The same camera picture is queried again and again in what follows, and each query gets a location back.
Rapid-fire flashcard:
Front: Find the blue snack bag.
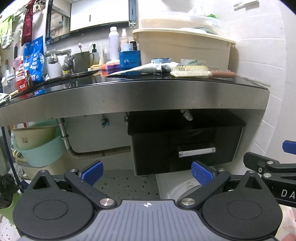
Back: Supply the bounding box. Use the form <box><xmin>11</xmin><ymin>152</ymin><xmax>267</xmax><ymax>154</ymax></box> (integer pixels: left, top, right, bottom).
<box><xmin>23</xmin><ymin>36</ymin><xmax>45</xmax><ymax>85</ymax></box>

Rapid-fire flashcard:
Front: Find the grey metal mug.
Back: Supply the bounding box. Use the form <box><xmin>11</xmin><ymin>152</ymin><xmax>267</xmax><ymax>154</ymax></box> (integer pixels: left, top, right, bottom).
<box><xmin>73</xmin><ymin>51</ymin><xmax>94</xmax><ymax>73</ymax></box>

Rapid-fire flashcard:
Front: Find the chrome faucet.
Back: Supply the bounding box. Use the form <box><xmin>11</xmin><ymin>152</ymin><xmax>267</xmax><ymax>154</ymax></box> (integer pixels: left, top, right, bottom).
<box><xmin>44</xmin><ymin>49</ymin><xmax>75</xmax><ymax>74</ymax></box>

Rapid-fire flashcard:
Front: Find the blue cartoon box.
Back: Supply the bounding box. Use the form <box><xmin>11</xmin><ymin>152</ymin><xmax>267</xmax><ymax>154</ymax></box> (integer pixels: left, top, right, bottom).
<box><xmin>119</xmin><ymin>50</ymin><xmax>141</xmax><ymax>70</ymax></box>

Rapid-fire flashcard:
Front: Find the white plastic hook bracket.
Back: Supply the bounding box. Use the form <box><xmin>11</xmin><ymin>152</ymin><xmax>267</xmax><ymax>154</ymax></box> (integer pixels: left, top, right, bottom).
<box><xmin>180</xmin><ymin>109</ymin><xmax>193</xmax><ymax>121</ymax></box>

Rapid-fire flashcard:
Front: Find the white wipes packet green print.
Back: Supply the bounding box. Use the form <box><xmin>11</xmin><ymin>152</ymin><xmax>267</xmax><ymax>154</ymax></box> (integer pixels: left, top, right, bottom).
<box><xmin>180</xmin><ymin>59</ymin><xmax>206</xmax><ymax>66</ymax></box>

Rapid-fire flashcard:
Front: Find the black drawer with metal handle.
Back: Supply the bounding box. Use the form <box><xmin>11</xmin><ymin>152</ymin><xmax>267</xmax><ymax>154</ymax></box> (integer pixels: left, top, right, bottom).
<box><xmin>132</xmin><ymin>126</ymin><xmax>243</xmax><ymax>175</ymax></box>

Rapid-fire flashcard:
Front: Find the corrugated metal drain hose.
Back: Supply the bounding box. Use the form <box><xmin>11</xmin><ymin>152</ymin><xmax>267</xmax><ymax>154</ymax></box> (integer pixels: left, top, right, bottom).
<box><xmin>56</xmin><ymin>117</ymin><xmax>132</xmax><ymax>160</ymax></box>

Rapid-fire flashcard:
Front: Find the steel edged black countertop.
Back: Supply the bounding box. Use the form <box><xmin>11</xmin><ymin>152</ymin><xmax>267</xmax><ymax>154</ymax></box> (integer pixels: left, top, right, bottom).
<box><xmin>1</xmin><ymin>75</ymin><xmax>269</xmax><ymax>126</ymax></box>

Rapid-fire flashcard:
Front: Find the red packet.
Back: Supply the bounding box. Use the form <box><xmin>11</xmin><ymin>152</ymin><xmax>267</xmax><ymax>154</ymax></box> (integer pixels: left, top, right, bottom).
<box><xmin>11</xmin><ymin>55</ymin><xmax>28</xmax><ymax>92</ymax></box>

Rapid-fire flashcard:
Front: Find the beige plastic basin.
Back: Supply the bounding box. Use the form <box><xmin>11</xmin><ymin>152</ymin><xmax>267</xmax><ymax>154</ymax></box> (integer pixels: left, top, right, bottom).
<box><xmin>12</xmin><ymin>126</ymin><xmax>57</xmax><ymax>150</ymax></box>

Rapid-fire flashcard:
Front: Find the beige plastic storage tub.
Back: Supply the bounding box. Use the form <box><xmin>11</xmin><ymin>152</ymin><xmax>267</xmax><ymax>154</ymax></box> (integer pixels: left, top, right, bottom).
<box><xmin>132</xmin><ymin>16</ymin><xmax>236</xmax><ymax>69</ymax></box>

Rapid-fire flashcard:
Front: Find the white plastic bottle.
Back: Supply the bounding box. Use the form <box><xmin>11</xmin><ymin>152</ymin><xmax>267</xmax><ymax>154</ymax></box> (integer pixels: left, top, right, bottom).
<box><xmin>108</xmin><ymin>26</ymin><xmax>120</xmax><ymax>61</ymax></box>

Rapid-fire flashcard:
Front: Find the cream brush with brown handle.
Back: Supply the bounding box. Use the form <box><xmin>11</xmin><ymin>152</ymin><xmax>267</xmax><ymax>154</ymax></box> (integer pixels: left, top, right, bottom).
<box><xmin>170</xmin><ymin>65</ymin><xmax>236</xmax><ymax>78</ymax></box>

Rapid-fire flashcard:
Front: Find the teal plastic basin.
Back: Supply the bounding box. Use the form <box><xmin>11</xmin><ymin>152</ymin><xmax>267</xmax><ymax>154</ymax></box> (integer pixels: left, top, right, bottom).
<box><xmin>14</xmin><ymin>120</ymin><xmax>64</xmax><ymax>167</ymax></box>

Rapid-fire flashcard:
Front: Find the white floor appliance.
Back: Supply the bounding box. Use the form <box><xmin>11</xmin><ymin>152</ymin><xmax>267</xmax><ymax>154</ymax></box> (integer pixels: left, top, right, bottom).
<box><xmin>156</xmin><ymin>170</ymin><xmax>200</xmax><ymax>201</ymax></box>

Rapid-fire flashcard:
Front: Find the purple box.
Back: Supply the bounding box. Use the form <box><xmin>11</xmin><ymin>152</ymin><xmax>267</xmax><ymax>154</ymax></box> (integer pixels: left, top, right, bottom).
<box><xmin>106</xmin><ymin>64</ymin><xmax>121</xmax><ymax>72</ymax></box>

